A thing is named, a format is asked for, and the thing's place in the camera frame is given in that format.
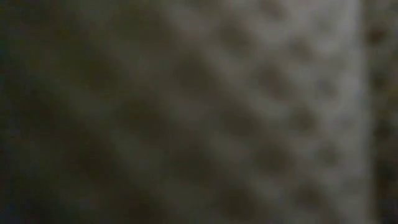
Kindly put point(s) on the beige mesh fabric bin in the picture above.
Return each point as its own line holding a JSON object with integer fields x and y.
{"x": 248, "y": 112}

